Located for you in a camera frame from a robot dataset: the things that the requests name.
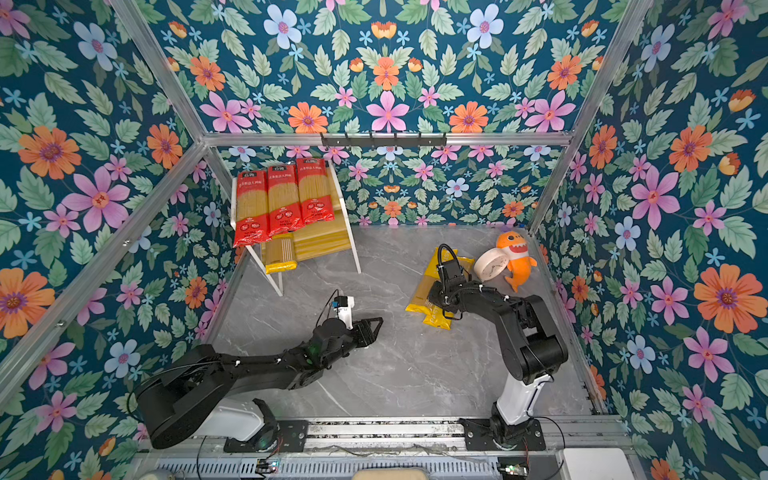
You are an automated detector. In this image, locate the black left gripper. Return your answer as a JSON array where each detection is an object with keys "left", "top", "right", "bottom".
[{"left": 322, "top": 315, "right": 386, "bottom": 371}]

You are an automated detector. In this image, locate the red spaghetti bag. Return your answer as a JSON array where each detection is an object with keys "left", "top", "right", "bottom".
[
  {"left": 296, "top": 158, "right": 335, "bottom": 225},
  {"left": 234, "top": 170, "right": 271, "bottom": 247},
  {"left": 267, "top": 164, "right": 305, "bottom": 237}
]

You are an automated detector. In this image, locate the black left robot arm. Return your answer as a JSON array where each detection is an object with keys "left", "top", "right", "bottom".
[{"left": 136, "top": 317, "right": 383, "bottom": 449}]

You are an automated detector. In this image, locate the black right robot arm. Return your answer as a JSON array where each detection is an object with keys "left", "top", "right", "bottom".
[{"left": 427, "top": 243, "right": 568, "bottom": 448}]

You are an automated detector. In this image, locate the white metal wooden shelf rack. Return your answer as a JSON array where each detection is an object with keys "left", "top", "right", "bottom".
[{"left": 230, "top": 158, "right": 357, "bottom": 295}]

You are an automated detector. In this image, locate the white tape roll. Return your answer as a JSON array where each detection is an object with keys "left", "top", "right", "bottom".
[{"left": 473, "top": 248, "right": 509, "bottom": 282}]

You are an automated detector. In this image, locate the orange shark plush toy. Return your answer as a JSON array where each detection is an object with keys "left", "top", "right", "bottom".
[{"left": 496, "top": 231, "right": 538, "bottom": 293}]

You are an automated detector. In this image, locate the white box bottom right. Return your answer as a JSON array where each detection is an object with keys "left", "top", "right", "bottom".
[{"left": 559, "top": 448, "right": 635, "bottom": 480}]

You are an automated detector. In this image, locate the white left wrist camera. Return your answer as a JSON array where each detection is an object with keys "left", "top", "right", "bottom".
[{"left": 332, "top": 295, "right": 355, "bottom": 330}]

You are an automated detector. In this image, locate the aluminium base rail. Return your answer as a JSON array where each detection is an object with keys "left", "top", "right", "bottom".
[{"left": 127, "top": 416, "right": 647, "bottom": 479}]

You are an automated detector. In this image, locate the black hook rail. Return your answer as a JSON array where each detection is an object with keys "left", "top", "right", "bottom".
[{"left": 320, "top": 133, "right": 448, "bottom": 149}]

